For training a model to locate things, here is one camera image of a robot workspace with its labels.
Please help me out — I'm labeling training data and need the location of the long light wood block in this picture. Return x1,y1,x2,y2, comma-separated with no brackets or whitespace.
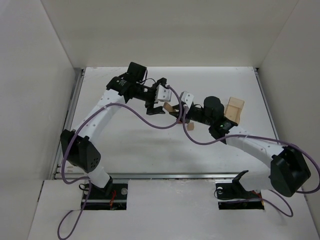
163,102,177,113

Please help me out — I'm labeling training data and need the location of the wooden box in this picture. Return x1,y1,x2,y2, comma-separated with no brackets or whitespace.
224,97,245,124

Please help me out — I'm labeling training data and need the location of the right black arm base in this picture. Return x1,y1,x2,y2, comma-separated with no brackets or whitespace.
214,170,265,210

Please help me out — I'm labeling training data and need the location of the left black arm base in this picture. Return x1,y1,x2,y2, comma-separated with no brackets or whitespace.
78,181,129,211

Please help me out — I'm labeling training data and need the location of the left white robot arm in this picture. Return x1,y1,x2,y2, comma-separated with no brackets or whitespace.
60,62,177,195

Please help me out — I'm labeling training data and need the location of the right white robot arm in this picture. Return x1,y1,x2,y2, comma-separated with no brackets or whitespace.
170,92,311,199

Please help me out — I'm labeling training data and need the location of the small light wood cube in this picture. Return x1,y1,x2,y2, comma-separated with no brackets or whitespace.
186,122,195,131

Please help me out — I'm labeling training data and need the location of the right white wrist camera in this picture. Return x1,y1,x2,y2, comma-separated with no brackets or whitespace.
180,91,194,109

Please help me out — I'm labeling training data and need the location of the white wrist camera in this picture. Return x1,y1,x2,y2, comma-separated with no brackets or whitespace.
154,84,172,103
180,91,194,109

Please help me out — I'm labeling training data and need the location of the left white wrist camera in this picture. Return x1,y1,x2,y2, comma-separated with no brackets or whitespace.
154,84,172,103

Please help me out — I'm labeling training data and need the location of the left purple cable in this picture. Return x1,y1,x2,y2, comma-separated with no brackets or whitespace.
57,84,185,240

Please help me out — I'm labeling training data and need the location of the purple cable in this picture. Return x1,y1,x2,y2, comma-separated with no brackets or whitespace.
181,104,320,218
57,84,185,240

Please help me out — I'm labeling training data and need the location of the aluminium table edge rail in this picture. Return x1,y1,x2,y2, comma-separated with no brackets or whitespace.
253,67,279,140

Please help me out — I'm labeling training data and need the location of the left aluminium side rail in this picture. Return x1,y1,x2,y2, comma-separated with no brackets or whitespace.
49,67,86,180

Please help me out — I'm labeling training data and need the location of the front aluminium rail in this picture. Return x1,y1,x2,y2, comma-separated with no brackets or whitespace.
53,170,292,180

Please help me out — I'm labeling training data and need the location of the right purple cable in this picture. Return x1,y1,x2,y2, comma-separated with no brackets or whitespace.
181,104,320,218

